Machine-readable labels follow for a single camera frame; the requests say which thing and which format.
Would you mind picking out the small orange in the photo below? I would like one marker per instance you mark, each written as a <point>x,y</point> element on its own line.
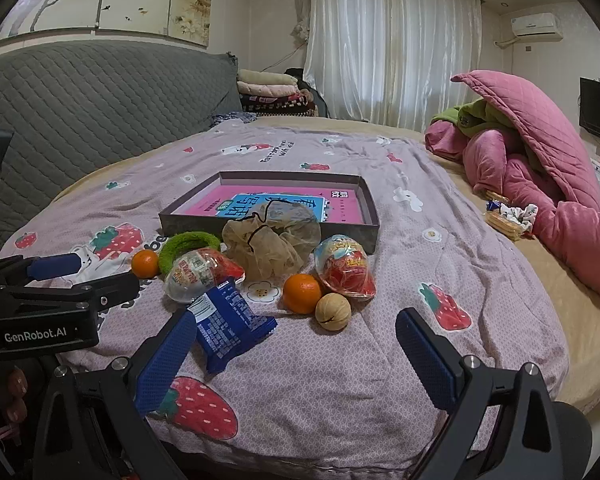
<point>145,263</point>

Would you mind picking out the dark clothes pile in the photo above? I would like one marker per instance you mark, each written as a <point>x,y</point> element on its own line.
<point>300,77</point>

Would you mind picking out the white curtain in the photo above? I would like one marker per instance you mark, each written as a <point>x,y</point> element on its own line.
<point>390,45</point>

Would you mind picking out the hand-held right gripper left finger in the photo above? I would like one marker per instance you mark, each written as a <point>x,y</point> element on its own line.
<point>162,365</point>

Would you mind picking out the white air conditioner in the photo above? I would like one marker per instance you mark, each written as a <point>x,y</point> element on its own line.
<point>536,26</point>

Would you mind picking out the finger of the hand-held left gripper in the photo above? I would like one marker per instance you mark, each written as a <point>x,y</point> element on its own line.
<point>112,291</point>
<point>55,266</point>

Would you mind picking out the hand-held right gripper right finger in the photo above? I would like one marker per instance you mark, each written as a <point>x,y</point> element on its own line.
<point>425,355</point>

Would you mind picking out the strawberry printed blanket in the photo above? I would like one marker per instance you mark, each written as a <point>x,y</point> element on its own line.
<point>330,375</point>

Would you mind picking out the blue patterned cloth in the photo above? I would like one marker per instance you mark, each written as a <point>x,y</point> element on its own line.
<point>235,118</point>

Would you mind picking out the golden snack wrapper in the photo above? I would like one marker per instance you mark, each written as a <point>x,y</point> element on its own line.
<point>495,196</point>

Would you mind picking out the pink quilt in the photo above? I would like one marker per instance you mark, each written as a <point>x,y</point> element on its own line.
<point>520,110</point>

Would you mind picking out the blue candy wrapper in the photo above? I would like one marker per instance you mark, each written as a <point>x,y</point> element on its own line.
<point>493,205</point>

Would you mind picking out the grey quilted headboard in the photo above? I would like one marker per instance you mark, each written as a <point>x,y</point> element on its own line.
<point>90,110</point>

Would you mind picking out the blue topped toy egg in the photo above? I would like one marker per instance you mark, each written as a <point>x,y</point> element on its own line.
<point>342,270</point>

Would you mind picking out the curtain tieback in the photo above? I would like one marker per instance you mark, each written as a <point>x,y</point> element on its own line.
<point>300,30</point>

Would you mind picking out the blue picture booklet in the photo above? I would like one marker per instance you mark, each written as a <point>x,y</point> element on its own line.
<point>280,205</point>

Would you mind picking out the shallow grey cardboard box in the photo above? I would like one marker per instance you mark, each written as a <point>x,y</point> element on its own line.
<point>367,200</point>

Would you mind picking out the walnut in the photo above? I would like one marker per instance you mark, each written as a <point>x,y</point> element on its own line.
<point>333,312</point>

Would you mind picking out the yellow snack packet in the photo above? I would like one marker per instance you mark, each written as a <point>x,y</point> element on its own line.
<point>502,225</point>

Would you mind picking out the stack of folded blankets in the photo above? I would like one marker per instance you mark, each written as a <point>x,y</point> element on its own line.
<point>270,92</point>

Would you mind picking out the blue cookie packet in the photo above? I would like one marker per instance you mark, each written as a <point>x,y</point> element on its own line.
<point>230,325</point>

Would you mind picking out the white red toy egg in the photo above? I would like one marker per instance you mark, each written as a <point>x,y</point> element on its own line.
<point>195,275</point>

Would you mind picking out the green blanket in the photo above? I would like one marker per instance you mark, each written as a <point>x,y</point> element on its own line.
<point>475,120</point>

